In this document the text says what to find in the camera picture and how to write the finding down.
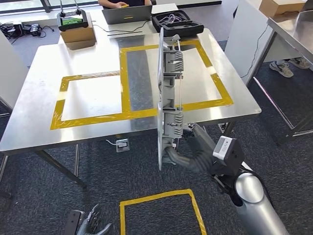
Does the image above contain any yellow tape rectangle, crinkled strip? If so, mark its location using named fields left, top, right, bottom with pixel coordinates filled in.
left=50, top=70, right=158, bottom=131

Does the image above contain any white desk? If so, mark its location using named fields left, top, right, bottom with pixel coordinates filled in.
left=57, top=3, right=179, bottom=46

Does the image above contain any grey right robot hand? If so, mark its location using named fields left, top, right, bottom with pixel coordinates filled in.
left=164, top=123, right=217, bottom=171

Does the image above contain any black remote controller with screen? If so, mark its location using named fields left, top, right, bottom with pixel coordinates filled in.
left=57, top=0, right=89, bottom=32

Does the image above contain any silver floor socket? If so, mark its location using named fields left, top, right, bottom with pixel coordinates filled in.
left=115, top=139, right=130, bottom=153

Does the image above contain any white cable bundle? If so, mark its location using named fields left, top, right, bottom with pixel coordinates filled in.
left=158, top=13, right=183, bottom=26

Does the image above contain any white cabinet panel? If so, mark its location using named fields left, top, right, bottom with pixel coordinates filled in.
left=225, top=0, right=305, bottom=87

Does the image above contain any silver wheel hubcap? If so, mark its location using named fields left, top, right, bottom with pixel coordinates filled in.
left=157, top=27, right=184, bottom=171

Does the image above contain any steel table with white panel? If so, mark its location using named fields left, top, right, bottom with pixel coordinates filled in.
left=0, top=30, right=29, bottom=119

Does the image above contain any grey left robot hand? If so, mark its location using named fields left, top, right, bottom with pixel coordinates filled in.
left=75, top=204, right=113, bottom=235

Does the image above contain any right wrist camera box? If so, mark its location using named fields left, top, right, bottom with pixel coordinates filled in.
left=213, top=136, right=245, bottom=177

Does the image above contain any steel workbench table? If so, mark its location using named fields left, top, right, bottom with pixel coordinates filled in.
left=0, top=27, right=262, bottom=189

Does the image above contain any black cable bundle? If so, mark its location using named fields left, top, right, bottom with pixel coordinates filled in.
left=0, top=22, right=54, bottom=45

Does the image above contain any grey laptop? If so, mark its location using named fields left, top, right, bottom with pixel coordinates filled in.
left=102, top=4, right=152, bottom=25

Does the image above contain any black flat item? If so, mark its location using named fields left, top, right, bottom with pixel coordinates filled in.
left=152, top=9, right=204, bottom=38

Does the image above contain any person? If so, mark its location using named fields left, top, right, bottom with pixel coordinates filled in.
left=269, top=58, right=311, bottom=78
left=97, top=0, right=152, bottom=9

